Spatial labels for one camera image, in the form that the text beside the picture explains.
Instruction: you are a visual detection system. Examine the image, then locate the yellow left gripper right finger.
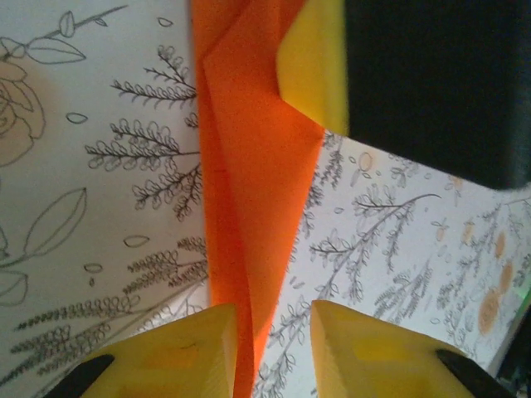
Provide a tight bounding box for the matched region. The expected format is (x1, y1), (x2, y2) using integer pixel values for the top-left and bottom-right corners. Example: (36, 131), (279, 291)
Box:
(310, 298), (515, 398)

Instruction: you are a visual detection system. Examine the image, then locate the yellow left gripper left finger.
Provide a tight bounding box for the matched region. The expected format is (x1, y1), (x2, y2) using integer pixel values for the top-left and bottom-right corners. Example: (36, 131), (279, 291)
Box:
(45, 302), (238, 398)

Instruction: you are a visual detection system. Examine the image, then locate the orange paper sheet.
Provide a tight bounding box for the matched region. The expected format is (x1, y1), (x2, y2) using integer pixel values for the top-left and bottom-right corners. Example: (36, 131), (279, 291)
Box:
(189, 0), (328, 398)

